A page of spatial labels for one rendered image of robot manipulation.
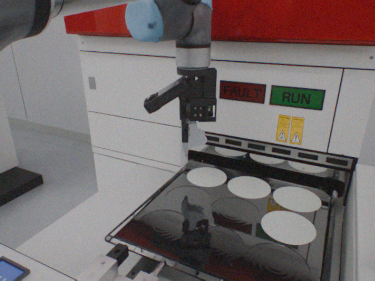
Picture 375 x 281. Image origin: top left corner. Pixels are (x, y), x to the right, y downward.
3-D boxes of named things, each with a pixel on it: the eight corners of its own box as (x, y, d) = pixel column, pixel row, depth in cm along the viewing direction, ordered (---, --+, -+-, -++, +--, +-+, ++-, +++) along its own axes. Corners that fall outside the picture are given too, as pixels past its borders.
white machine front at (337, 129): (97, 149, 111) (82, 34, 96) (345, 209, 77) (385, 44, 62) (91, 153, 109) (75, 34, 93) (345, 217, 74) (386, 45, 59)
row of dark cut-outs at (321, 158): (182, 136, 89) (182, 128, 88) (350, 168, 71) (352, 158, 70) (182, 136, 89) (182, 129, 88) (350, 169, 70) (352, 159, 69)
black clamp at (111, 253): (119, 251, 55) (118, 240, 54) (129, 255, 54) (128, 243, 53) (106, 265, 52) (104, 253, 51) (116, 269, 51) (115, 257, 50)
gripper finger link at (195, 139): (206, 160, 71) (207, 124, 68) (181, 161, 71) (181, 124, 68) (205, 155, 74) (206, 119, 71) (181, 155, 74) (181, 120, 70)
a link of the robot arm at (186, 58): (175, 48, 61) (175, 44, 68) (176, 72, 62) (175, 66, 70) (212, 48, 61) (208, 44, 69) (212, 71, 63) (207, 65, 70)
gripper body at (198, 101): (216, 125, 67) (218, 70, 63) (177, 125, 67) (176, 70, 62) (211, 115, 74) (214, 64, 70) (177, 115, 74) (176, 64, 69)
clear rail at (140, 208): (191, 161, 87) (191, 157, 86) (196, 163, 86) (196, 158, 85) (102, 242, 56) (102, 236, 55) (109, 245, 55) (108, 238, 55)
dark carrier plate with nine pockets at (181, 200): (195, 163, 85) (195, 161, 85) (330, 193, 70) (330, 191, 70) (115, 237, 56) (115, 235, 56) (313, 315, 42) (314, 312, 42)
